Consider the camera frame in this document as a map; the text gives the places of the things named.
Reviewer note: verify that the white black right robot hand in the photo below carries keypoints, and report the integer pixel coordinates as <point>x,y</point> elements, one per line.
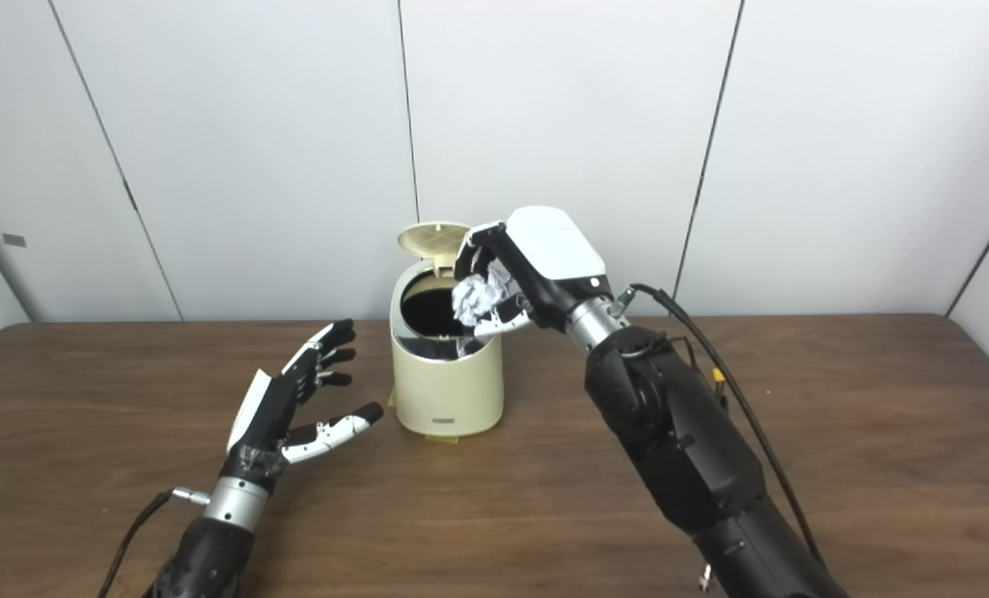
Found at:
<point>556,249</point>

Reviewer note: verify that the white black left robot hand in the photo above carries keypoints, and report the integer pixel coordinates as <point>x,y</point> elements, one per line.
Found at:
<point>266,415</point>

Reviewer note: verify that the white paper ball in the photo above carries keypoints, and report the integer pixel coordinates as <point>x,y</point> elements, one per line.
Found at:
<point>477,299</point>

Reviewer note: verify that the cream round bin lid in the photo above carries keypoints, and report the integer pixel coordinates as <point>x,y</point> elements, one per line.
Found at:
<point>432,238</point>

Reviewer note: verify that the cream-colored round bin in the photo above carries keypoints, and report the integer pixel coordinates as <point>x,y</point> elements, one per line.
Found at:
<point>448,390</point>

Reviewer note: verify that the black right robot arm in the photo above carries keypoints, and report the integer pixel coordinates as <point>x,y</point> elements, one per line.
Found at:
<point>677,440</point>

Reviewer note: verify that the small grey wall tag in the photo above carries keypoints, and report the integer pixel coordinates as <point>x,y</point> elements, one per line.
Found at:
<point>14,240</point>

